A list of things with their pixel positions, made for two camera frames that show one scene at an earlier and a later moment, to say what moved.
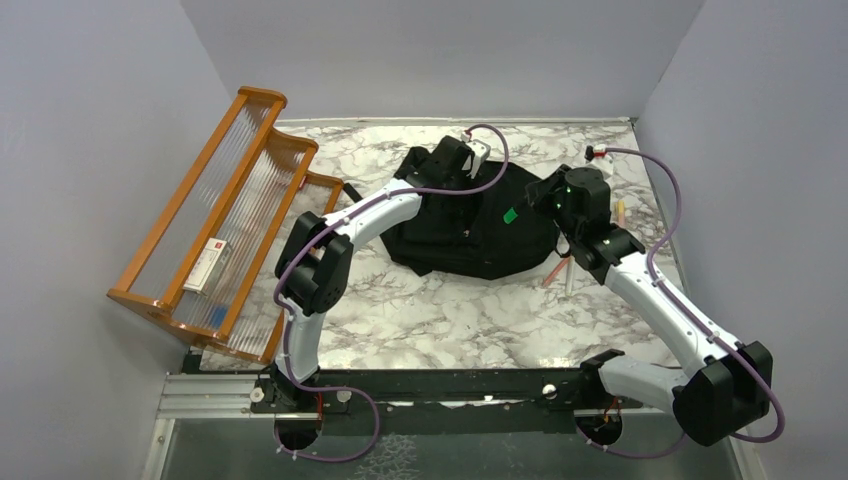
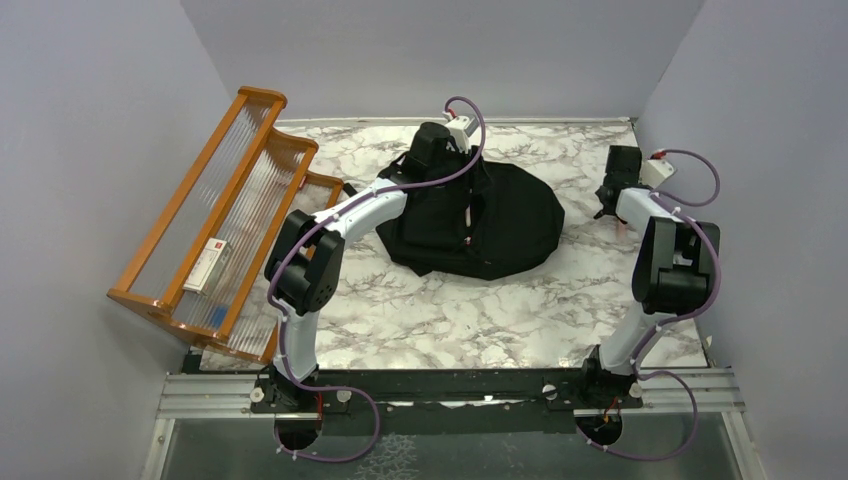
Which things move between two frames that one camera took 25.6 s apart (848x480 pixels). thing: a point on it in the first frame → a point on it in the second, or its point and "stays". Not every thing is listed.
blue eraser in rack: [218, 316] stays
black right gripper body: [550, 199] → [598, 192]
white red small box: [209, 266] stays
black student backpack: [484, 235] stays
